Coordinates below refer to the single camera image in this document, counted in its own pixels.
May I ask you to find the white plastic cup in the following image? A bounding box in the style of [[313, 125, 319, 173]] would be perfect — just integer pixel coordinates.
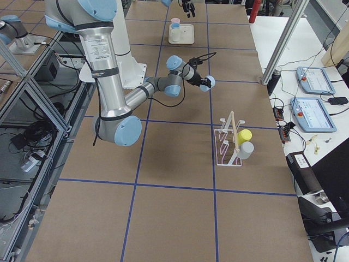
[[169, 27, 181, 43]]

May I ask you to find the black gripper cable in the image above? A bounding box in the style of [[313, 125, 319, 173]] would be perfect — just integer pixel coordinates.
[[92, 51, 218, 147]]

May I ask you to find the near teach pendant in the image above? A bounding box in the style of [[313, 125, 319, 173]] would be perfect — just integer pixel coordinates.
[[290, 97, 337, 133]]

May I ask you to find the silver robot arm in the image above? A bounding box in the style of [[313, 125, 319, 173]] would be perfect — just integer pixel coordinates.
[[161, 0, 196, 18], [45, 1, 215, 146]]

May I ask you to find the black thermos bottle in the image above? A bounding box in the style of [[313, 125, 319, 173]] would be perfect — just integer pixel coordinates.
[[267, 67, 282, 96]]

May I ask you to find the far teach pendant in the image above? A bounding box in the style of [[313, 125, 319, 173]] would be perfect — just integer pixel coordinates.
[[296, 67, 335, 95]]

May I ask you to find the teach pendant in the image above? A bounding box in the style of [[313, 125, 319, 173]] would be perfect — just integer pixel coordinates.
[[290, 97, 337, 133], [296, 67, 335, 95]]

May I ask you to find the red bottle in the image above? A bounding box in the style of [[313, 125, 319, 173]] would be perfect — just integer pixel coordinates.
[[249, 0, 262, 23]]

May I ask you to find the black box with label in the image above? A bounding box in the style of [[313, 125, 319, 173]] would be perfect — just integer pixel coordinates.
[[286, 152, 322, 194]]

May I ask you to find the cream plastic tray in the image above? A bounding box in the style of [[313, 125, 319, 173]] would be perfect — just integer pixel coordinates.
[[168, 24, 195, 45]]

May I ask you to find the pink plastic cup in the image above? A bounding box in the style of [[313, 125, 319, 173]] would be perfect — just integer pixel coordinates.
[[171, 17, 180, 24]]

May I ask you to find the white wire cup rack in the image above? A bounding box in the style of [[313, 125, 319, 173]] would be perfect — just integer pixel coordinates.
[[214, 111, 245, 166]]

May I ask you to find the grey plastic cup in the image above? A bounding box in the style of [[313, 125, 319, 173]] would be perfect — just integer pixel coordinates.
[[238, 141, 254, 160]]

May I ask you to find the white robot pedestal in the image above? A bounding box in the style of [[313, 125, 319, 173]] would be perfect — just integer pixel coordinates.
[[79, 1, 147, 90]]

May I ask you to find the aluminium frame post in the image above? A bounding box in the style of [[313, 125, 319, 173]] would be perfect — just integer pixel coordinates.
[[261, 0, 309, 85]]

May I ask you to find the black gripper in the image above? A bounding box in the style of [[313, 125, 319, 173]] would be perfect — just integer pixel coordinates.
[[190, 73, 203, 87], [181, 0, 196, 18]]

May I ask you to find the light blue cup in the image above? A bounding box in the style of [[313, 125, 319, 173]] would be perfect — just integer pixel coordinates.
[[199, 75, 216, 92], [171, 23, 180, 30]]

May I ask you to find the yellow plastic cup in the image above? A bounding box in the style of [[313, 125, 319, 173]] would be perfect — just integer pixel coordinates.
[[237, 129, 252, 145]]

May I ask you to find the black power adapter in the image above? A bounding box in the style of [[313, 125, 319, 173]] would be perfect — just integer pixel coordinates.
[[328, 97, 348, 105]]

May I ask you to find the black monitor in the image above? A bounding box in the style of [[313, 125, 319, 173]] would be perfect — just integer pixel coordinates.
[[312, 140, 348, 218]]

